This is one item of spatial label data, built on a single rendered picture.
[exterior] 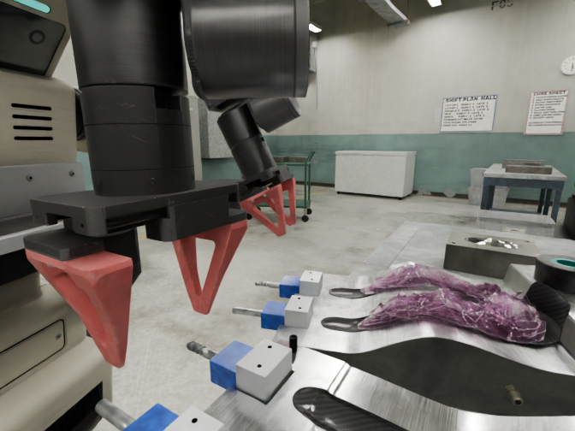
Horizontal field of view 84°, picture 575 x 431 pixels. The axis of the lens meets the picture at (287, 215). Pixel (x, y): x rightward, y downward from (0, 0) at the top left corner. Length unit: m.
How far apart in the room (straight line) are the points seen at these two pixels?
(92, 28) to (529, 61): 7.33
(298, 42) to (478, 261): 0.83
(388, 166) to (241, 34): 6.62
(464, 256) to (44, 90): 0.91
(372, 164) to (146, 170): 6.73
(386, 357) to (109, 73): 0.42
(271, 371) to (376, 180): 6.60
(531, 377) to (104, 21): 0.52
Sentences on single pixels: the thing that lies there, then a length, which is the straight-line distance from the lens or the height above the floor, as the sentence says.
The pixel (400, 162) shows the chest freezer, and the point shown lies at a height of 0.73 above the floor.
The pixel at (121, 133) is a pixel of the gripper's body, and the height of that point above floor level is 1.13.
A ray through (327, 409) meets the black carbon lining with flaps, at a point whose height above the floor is 0.88.
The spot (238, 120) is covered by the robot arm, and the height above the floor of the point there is 1.16.
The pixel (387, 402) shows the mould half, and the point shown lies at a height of 0.89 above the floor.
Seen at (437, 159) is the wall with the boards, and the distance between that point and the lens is 7.43.
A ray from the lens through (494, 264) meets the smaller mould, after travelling 0.95.
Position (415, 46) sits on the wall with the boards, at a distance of 7.78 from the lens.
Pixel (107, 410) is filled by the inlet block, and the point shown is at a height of 0.90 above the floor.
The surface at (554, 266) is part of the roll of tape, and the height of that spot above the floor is 0.95.
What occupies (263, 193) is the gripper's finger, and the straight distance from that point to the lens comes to 0.47.
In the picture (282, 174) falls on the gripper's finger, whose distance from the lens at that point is 0.51.
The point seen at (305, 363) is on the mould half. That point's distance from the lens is 0.39.
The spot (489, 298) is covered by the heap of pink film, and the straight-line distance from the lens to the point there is 0.59.
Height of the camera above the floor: 1.13
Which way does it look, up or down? 13 degrees down
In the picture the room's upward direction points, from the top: straight up
